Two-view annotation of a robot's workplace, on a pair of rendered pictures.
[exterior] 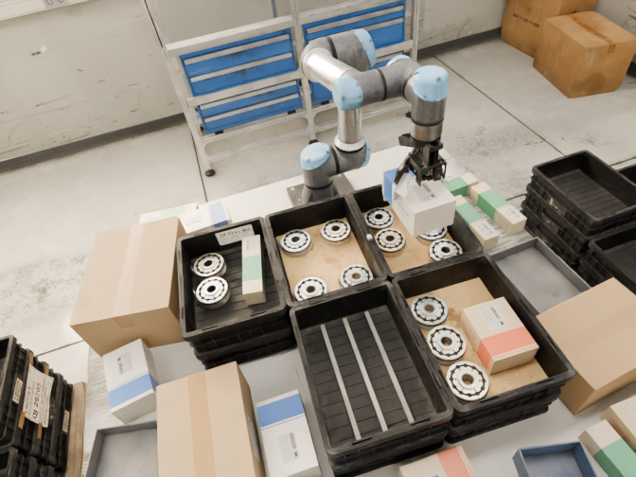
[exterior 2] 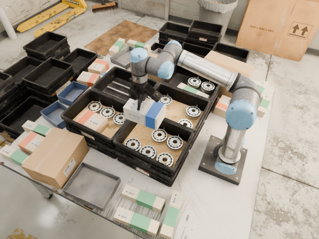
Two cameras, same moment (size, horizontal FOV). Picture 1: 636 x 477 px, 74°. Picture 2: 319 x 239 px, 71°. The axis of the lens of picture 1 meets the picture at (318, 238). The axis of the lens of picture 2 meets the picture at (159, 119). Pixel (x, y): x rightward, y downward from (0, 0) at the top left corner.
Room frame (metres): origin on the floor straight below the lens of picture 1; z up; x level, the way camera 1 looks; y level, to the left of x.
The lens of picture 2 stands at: (1.40, -0.93, 2.01)
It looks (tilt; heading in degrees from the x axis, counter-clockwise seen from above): 50 degrees down; 124
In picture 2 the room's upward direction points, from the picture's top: 3 degrees clockwise
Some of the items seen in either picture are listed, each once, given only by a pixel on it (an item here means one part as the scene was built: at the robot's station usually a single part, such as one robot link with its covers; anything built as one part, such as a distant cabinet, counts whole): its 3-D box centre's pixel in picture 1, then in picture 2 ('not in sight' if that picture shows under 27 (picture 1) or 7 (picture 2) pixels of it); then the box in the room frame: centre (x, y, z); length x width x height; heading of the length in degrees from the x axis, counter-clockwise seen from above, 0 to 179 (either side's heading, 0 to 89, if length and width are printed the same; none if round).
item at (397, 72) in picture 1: (401, 79); (161, 66); (0.94, -0.26, 1.41); 0.11 x 0.11 x 0.08; 12
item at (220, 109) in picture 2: not in sight; (224, 106); (1.14, 0.38, 0.74); 0.16 x 0.12 x 0.07; 95
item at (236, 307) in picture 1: (232, 282); (191, 85); (0.86, 0.29, 0.87); 0.40 x 0.30 x 0.11; 8
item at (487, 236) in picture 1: (470, 221); (143, 198); (1.07, -0.57, 0.73); 0.24 x 0.06 x 0.06; 14
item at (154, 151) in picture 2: (431, 228); (147, 152); (0.95, -0.38, 0.86); 0.10 x 0.10 x 0.01
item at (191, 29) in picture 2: not in sight; (202, 43); (0.32, 1.65, 0.37); 0.42 x 0.34 x 0.46; 11
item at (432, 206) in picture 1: (416, 196); (145, 111); (0.87, -0.29, 1.09); 0.20 x 0.12 x 0.09; 11
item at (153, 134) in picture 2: (389, 239); (159, 135); (0.94, -0.23, 0.86); 0.10 x 0.10 x 0.01
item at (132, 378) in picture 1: (132, 379); not in sight; (0.65, 0.62, 0.74); 0.20 x 0.12 x 0.09; 20
